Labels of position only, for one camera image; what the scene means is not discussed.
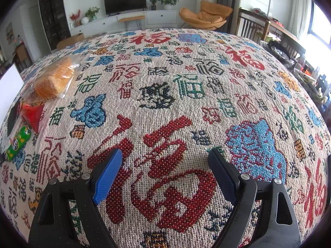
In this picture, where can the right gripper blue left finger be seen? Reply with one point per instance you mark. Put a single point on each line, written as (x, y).
(104, 175)

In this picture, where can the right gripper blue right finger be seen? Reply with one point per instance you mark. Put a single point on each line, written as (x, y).
(225, 175)

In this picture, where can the green sausage stick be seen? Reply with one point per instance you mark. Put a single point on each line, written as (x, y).
(18, 142)

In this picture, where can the red snack packet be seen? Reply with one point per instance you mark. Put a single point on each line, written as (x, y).
(32, 115)

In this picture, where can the bagged bread slice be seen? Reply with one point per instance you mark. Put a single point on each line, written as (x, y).
(56, 77)

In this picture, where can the patterned woven table cloth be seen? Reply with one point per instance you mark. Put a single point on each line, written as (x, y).
(166, 97)

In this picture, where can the white cardboard box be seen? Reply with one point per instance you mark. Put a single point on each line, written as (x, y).
(10, 85)

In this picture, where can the brown cardboard box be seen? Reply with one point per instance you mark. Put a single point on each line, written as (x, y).
(70, 41)

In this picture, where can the dark wooden chair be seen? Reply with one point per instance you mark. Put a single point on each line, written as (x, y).
(252, 26)

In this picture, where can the wooden dining table set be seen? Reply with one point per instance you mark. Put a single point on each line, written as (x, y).
(21, 57)

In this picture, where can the orange lounge chair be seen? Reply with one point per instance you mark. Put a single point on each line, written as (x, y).
(210, 17)

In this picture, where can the white tv cabinet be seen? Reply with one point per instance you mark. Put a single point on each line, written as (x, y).
(153, 20)

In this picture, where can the red flower vase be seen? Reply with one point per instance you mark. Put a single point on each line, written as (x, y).
(75, 18)

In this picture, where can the small wooden bench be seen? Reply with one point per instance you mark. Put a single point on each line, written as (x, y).
(137, 20)

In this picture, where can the green plant white vase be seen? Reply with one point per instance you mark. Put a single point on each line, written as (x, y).
(90, 15)

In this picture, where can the small dark potted plant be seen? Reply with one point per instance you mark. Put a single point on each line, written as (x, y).
(153, 4)

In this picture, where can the green potted plant right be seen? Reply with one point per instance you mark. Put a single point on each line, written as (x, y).
(168, 4)

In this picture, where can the black flat television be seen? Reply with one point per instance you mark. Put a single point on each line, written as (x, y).
(117, 6)

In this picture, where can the dark tall display cabinet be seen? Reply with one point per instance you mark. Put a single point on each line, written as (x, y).
(54, 21)

